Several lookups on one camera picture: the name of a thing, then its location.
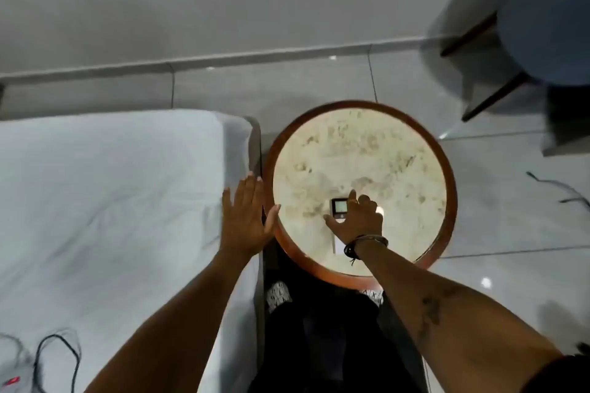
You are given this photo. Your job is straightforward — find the person's right hand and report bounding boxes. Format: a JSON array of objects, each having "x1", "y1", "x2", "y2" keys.
[{"x1": 323, "y1": 189, "x2": 385, "y2": 246}]

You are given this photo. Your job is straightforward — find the person's left hand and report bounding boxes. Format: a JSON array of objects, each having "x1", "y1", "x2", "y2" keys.
[{"x1": 220, "y1": 173, "x2": 282, "y2": 258}]

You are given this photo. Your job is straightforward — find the white remote control with display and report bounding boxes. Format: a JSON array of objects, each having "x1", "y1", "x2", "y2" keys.
[{"x1": 330, "y1": 197, "x2": 349, "y2": 256}]

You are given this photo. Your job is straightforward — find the person's left forearm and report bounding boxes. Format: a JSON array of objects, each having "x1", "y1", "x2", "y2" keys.
[{"x1": 84, "y1": 247, "x2": 259, "y2": 393}]

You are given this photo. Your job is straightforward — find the person's right forearm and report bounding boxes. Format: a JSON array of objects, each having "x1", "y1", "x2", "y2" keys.
[{"x1": 352, "y1": 238, "x2": 566, "y2": 393}]

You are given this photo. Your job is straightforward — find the round wooden side table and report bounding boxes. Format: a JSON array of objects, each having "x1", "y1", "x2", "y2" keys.
[{"x1": 262, "y1": 100, "x2": 459, "y2": 293}]

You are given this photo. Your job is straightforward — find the person's black trousers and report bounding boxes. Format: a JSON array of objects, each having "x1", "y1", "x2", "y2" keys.
[{"x1": 248, "y1": 241, "x2": 430, "y2": 393}]

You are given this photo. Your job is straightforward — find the bed with white sheet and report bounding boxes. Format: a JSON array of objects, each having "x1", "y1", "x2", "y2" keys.
[{"x1": 0, "y1": 108, "x2": 264, "y2": 393}]

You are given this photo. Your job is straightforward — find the blue chair with wooden legs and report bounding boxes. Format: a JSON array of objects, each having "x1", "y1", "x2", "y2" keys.
[{"x1": 440, "y1": 0, "x2": 590, "y2": 123}]

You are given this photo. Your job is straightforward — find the person's black sleeve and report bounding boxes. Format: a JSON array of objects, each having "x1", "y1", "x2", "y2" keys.
[{"x1": 521, "y1": 342, "x2": 590, "y2": 393}]

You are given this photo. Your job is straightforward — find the black wrist bracelet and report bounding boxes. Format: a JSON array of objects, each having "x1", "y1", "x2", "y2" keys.
[{"x1": 343, "y1": 234, "x2": 389, "y2": 266}]

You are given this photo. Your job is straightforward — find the black cable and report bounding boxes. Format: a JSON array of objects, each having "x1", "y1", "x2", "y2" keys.
[
  {"x1": 0, "y1": 329, "x2": 83, "y2": 393},
  {"x1": 526, "y1": 171, "x2": 590, "y2": 210}
]

